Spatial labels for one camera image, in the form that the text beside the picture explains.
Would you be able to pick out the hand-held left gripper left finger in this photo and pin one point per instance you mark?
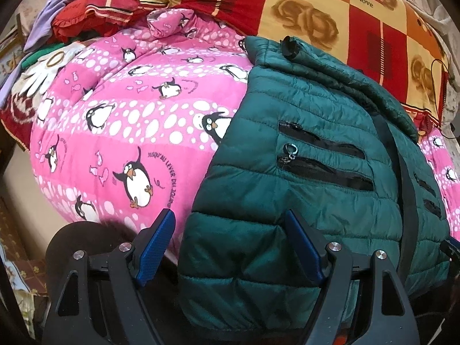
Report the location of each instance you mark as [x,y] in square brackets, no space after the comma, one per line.
[158,246]

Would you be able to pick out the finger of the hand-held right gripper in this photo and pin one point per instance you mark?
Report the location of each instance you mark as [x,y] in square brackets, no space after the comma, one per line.
[451,247]

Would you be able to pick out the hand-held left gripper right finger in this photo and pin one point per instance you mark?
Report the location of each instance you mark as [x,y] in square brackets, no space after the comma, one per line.
[305,251]

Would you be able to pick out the green puffer jacket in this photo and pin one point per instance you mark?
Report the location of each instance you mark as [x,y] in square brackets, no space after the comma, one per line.
[323,194]

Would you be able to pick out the pink penguin print blanket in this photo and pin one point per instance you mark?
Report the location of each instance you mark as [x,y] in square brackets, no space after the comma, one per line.
[125,133]

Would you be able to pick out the white glove print cloth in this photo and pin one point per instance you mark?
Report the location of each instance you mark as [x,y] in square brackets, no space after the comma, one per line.
[39,75]

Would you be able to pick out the red orange rose print quilt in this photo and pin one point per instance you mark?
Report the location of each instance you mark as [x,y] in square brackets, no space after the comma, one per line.
[323,14]

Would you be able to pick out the red ruffled cloth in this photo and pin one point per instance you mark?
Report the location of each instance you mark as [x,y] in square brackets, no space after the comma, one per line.
[90,12]

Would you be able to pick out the purple cloth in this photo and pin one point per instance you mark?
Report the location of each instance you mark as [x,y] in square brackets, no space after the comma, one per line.
[61,3]

